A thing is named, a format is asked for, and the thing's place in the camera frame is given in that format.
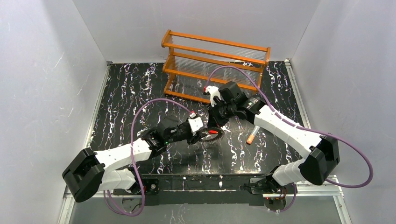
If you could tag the orange wooden rack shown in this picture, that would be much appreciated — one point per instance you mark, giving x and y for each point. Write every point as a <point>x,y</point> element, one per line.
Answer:
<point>194,59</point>

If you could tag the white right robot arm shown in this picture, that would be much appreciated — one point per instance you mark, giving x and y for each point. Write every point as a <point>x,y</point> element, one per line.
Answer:
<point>319,154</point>

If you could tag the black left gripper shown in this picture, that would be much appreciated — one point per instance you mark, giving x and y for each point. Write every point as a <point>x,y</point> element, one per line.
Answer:
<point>192,136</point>

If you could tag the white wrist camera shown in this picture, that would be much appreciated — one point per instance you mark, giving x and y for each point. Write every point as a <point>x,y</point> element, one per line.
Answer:
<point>213,93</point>
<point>195,122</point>

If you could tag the metal oval keyring holder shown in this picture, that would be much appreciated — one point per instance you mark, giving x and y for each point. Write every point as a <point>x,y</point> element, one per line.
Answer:
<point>206,137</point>

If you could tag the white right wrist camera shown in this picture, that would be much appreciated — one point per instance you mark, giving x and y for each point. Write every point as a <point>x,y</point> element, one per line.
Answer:
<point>213,93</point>

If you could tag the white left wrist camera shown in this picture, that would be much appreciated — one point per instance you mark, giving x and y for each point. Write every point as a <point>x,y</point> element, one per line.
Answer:
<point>195,122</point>

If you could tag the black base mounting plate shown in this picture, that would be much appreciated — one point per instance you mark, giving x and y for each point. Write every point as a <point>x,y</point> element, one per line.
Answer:
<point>213,189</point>

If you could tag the orange capped tube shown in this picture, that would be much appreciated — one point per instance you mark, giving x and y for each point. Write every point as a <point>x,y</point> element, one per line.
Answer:
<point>252,135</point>

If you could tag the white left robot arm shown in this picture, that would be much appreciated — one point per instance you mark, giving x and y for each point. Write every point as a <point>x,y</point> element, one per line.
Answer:
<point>94,171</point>

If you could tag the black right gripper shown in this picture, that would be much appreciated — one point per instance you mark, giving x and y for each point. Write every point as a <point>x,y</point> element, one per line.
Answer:
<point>216,114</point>

